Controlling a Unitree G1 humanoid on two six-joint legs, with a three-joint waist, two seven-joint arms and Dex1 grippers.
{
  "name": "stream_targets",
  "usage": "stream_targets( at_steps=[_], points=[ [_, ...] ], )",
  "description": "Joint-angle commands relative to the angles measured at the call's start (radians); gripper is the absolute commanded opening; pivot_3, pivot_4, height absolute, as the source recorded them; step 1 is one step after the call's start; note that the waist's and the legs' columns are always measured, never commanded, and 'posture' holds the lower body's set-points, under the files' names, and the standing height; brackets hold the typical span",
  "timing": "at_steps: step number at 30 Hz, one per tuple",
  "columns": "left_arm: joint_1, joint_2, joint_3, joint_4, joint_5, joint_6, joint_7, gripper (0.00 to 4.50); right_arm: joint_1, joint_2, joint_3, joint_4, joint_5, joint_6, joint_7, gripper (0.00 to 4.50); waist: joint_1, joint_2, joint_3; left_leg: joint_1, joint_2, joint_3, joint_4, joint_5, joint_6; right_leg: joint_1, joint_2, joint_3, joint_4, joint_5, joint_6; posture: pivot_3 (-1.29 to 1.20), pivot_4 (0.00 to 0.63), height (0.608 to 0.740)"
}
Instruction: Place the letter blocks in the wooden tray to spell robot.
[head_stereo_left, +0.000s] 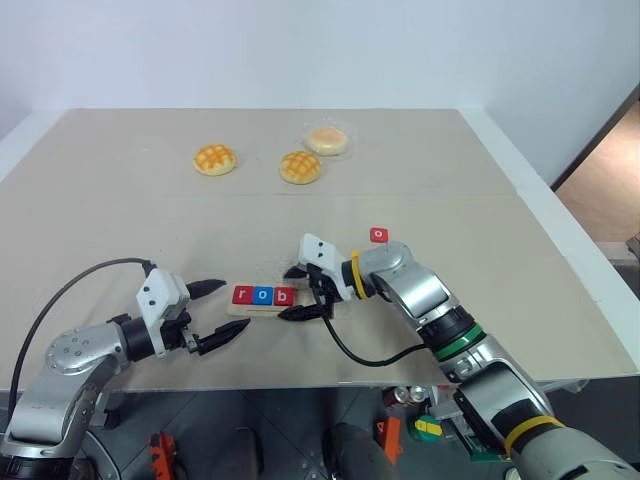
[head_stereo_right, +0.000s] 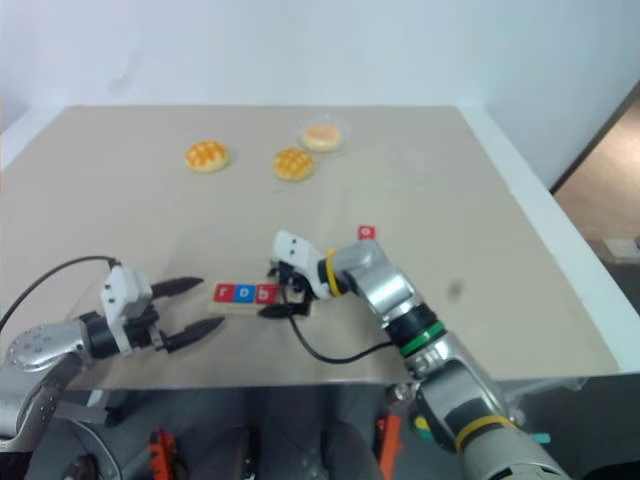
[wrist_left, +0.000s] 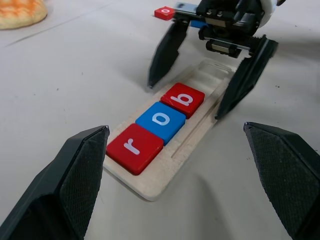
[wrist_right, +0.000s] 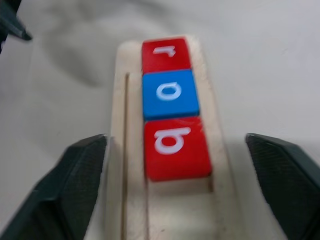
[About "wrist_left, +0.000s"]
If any red letter block o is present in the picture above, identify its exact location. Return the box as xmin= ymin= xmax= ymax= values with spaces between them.
xmin=154 ymin=6 xmax=176 ymax=21

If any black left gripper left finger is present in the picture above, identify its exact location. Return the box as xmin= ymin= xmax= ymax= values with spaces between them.
xmin=0 ymin=125 xmax=111 ymax=240

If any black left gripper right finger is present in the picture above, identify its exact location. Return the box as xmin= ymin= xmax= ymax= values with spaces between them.
xmin=243 ymin=121 xmax=320 ymax=240

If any wooden letter tray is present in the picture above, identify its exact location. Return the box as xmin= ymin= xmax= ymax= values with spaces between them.
xmin=103 ymin=59 xmax=238 ymax=202

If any red letter block b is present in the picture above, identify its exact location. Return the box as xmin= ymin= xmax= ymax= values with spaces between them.
xmin=160 ymin=82 xmax=206 ymax=120

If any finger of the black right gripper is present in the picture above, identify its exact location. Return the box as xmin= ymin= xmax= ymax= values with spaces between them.
xmin=214 ymin=34 xmax=279 ymax=120
xmin=146 ymin=19 xmax=192 ymax=89

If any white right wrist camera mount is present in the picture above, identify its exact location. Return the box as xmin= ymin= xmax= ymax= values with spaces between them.
xmin=258 ymin=0 xmax=279 ymax=27

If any orange crusted bread loaf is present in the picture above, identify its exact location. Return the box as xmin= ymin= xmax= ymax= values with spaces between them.
xmin=0 ymin=0 xmax=48 ymax=30

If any blue letter block o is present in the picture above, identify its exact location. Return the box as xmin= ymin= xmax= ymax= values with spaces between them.
xmin=135 ymin=101 xmax=187 ymax=146

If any red letter block r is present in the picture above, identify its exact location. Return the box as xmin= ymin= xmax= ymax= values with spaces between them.
xmin=105 ymin=123 xmax=165 ymax=176

